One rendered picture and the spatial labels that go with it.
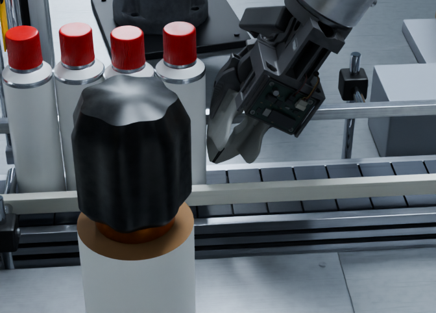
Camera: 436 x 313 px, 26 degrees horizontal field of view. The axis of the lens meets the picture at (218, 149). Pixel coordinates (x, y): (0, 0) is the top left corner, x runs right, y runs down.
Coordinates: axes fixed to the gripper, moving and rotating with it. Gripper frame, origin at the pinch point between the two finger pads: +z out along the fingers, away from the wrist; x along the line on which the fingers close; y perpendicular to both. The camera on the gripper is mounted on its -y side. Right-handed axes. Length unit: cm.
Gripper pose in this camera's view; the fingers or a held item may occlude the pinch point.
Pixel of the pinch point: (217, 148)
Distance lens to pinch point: 102.5
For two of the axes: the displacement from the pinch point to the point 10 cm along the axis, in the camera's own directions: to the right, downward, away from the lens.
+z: -5.0, 7.4, 4.6
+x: 8.6, 3.7, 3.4
